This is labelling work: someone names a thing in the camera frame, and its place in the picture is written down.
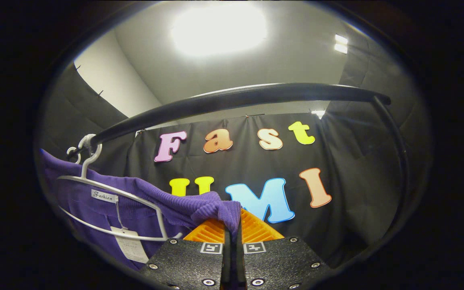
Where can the large ceiling light panel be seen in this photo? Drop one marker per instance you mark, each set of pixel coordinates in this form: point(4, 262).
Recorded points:
point(218, 28)

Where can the black backdrop cloth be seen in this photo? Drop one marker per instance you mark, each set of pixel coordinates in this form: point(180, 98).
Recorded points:
point(248, 165)

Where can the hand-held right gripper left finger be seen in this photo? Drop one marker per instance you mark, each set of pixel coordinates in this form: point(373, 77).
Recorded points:
point(226, 266)

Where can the purple jacket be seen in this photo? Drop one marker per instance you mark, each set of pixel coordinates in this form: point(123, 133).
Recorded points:
point(199, 205)

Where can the small rectangular ceiling light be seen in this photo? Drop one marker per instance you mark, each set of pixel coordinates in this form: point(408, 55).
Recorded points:
point(341, 39)
point(340, 48)

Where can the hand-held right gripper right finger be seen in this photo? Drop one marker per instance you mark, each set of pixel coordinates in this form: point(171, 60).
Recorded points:
point(241, 266)

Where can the white clothes hanger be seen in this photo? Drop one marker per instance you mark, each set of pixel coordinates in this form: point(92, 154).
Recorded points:
point(67, 153)
point(84, 171)

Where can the black clothes rack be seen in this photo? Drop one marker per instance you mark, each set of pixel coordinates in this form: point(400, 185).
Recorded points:
point(256, 96)

